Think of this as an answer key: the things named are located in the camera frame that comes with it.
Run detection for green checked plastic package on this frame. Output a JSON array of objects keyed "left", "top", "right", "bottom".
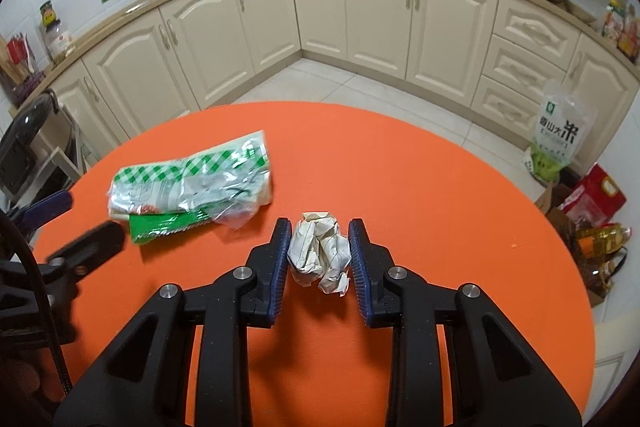
[{"left": 107, "top": 130, "right": 275, "bottom": 230}]

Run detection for red handled kitchen tools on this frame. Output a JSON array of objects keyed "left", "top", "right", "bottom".
[{"left": 5, "top": 34, "right": 38, "bottom": 78}]

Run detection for left hand-held gripper cable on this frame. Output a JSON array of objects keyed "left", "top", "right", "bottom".
[{"left": 0, "top": 212, "right": 68, "bottom": 403}]

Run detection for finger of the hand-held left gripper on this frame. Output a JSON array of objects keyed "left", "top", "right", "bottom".
[
  {"left": 10, "top": 189, "right": 73, "bottom": 233},
  {"left": 45, "top": 221, "right": 126, "bottom": 280}
]

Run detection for large cooking oil bottle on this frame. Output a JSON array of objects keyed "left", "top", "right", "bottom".
[{"left": 575, "top": 222, "right": 636, "bottom": 263}]

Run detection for clear jar white label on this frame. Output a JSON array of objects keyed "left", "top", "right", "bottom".
[{"left": 44, "top": 22, "right": 76, "bottom": 62}]

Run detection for small cooking oil bottle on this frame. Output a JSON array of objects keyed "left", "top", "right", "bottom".
[{"left": 582, "top": 257, "right": 628, "bottom": 298}]

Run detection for green foil wrapper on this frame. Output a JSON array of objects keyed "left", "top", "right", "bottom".
[{"left": 128, "top": 209, "right": 213, "bottom": 247}]

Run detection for small cardboard box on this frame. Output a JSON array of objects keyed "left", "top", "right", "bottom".
[{"left": 534, "top": 182, "right": 576, "bottom": 238}]

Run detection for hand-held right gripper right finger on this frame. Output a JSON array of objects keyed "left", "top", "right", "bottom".
[{"left": 347, "top": 218, "right": 583, "bottom": 427}]

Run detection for cream base kitchen cabinets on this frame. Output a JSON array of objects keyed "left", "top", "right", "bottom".
[{"left": 30, "top": 0, "right": 640, "bottom": 168}]

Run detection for white paper ball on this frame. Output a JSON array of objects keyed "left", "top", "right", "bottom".
[{"left": 287, "top": 211, "right": 352, "bottom": 298}]

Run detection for black and silver rice cooker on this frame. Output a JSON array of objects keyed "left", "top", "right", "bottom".
[{"left": 0, "top": 89, "right": 63, "bottom": 202}]

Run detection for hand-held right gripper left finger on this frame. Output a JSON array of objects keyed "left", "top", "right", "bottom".
[{"left": 52, "top": 217, "right": 293, "bottom": 427}]

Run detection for purple utensil holder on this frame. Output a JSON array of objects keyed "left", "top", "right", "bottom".
[{"left": 10, "top": 69, "right": 48, "bottom": 105}]

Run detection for large cardboard box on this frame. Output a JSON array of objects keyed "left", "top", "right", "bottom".
[{"left": 570, "top": 247, "right": 628, "bottom": 308}]

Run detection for wooden cutting board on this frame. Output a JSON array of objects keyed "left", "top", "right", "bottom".
[{"left": 0, "top": 38, "right": 23, "bottom": 92}]

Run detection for clear and green rice bag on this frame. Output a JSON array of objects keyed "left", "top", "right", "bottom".
[{"left": 522, "top": 79, "right": 598, "bottom": 185}]

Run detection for cream door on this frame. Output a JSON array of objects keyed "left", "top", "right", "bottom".
[{"left": 590, "top": 307, "right": 640, "bottom": 408}]

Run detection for condiment bottles on counter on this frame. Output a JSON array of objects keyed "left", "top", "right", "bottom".
[{"left": 602, "top": 0, "right": 640, "bottom": 62}]

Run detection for red handled bag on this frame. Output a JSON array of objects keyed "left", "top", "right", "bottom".
[{"left": 557, "top": 163, "right": 627, "bottom": 228}]

